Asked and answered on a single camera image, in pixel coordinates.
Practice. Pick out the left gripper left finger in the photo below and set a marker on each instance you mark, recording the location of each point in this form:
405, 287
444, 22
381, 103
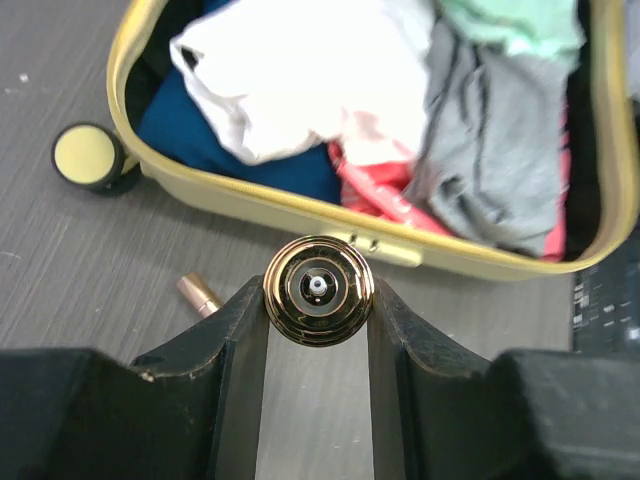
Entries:
188, 409

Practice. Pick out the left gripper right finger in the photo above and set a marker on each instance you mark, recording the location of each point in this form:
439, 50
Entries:
440, 411

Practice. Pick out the rose gold lipstick tube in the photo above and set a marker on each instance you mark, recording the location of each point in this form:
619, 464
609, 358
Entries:
195, 290

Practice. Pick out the grey shirt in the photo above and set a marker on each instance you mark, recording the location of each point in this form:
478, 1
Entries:
491, 167

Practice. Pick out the pink patterned shirt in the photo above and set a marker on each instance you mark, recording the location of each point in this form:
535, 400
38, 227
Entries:
376, 190

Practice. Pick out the blue shirt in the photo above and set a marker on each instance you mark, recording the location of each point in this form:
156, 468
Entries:
183, 124

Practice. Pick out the white cloth garment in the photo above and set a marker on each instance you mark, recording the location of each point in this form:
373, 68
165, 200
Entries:
294, 74

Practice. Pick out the green tissue packet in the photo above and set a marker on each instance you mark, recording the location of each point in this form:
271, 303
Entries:
544, 28

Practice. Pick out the yellow suitcase black lining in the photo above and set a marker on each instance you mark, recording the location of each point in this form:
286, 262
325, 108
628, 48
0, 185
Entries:
603, 200

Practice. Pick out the black mounting base plate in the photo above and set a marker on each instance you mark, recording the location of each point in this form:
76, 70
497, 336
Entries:
606, 304

